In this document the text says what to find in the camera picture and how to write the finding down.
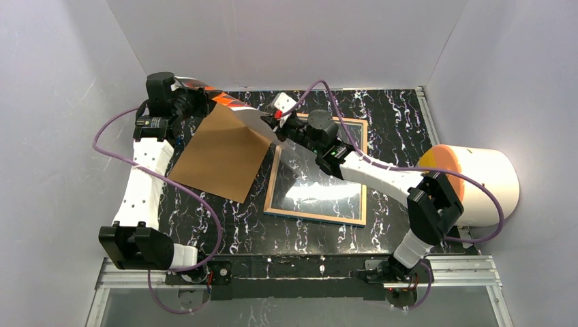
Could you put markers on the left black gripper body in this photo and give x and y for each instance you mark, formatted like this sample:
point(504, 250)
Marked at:
point(198, 100)

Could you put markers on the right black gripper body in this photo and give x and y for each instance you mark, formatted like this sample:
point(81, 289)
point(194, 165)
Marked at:
point(285, 122)

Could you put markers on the hot air balloon photo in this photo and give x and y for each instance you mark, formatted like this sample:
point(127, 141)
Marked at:
point(250, 116)

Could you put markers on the clear plastic sheet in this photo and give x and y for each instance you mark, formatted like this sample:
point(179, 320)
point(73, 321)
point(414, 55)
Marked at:
point(316, 180)

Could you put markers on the brown cardboard backing board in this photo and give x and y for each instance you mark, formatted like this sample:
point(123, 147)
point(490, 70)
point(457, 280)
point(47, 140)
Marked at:
point(222, 157)

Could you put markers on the blue wooden picture frame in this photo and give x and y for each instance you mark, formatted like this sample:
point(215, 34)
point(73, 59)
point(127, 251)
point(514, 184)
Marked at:
point(316, 216)

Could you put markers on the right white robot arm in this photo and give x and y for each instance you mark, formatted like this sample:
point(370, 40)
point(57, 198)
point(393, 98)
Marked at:
point(432, 204)

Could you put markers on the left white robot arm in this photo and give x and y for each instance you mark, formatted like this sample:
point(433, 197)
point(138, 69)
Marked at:
point(133, 240)

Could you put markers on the white cylinder with orange face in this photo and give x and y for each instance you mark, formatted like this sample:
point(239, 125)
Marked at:
point(489, 167)

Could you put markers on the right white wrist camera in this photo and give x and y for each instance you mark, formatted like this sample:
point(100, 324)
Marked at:
point(282, 105)

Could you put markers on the aluminium rail base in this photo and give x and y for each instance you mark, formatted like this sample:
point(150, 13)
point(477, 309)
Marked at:
point(303, 290)

